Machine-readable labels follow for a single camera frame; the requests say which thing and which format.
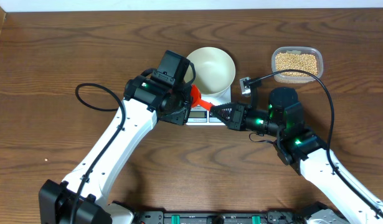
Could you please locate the red plastic measuring scoop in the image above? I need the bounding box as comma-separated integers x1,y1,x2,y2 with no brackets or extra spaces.
190,85,213,111

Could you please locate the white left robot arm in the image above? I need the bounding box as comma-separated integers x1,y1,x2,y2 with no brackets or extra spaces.
39,68,195,223

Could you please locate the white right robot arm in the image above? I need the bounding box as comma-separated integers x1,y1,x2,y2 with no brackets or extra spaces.
210,87,383,223

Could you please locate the white digital kitchen scale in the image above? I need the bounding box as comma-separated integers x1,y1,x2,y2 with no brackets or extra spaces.
186,85,231,126

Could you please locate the cream round bowl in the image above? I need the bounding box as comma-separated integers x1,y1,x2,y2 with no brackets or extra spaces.
184,47,236,98

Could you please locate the clear plastic soybean container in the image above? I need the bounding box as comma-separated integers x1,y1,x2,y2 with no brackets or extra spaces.
272,46,324,84

